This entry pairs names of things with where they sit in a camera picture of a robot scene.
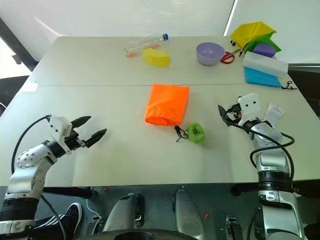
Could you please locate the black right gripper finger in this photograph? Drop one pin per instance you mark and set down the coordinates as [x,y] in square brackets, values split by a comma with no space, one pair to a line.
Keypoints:
[221,111]

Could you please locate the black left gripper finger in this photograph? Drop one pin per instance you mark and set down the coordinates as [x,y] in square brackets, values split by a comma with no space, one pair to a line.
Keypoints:
[97,137]
[81,121]

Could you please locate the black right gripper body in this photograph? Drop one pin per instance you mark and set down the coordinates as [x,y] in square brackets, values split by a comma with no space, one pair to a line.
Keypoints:
[235,111]

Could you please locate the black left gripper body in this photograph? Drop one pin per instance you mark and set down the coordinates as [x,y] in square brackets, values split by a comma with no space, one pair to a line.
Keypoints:
[74,140]

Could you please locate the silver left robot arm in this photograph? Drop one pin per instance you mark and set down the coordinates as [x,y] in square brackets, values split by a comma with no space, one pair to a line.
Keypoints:
[25,160]

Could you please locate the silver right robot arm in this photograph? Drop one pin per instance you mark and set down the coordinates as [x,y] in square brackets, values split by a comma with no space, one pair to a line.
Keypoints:
[270,162]

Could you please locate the green fuzzy hair scrunchie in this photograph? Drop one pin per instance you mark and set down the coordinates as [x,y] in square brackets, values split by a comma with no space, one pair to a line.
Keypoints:
[193,133]

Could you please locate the white printed packet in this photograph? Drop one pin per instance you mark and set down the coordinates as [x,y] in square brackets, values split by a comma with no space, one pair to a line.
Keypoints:
[274,112]

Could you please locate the white rectangular box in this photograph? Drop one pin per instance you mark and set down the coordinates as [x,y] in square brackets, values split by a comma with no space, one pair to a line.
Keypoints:
[265,65]

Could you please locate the purple plastic bowl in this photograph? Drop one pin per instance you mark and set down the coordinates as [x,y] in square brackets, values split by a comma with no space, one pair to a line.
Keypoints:
[210,53]

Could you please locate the purple sponge block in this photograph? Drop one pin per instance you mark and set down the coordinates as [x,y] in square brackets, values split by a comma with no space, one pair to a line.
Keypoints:
[263,49]

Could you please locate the black and white sneaker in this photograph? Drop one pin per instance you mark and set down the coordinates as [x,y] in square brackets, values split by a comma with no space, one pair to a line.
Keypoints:
[67,217]

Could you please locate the silver dark robot leg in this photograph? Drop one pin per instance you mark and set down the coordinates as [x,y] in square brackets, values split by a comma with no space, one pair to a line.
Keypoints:
[186,215]
[125,212]

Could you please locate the yellow sponge block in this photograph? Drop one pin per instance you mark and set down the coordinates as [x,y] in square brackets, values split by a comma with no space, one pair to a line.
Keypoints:
[156,58]

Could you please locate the clear plastic bottle blue cap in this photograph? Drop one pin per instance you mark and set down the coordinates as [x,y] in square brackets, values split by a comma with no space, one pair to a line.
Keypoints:
[145,45]

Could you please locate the dark rounded robot torso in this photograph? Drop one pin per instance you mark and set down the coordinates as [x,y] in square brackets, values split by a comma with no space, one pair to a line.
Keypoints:
[130,235]

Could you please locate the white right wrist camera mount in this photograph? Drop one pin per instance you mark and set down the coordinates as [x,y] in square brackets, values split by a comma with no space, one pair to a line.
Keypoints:
[250,105]

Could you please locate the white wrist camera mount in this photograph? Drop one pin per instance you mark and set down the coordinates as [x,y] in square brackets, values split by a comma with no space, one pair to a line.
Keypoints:
[58,126]
[250,105]

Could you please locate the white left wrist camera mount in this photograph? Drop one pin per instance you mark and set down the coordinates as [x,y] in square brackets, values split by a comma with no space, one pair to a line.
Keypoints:
[58,126]

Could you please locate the black table frame bar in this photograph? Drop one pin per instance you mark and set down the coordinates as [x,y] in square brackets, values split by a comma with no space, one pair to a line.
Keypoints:
[70,192]

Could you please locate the black slanted post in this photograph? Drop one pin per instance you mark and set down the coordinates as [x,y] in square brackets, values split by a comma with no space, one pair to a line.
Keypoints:
[17,47]

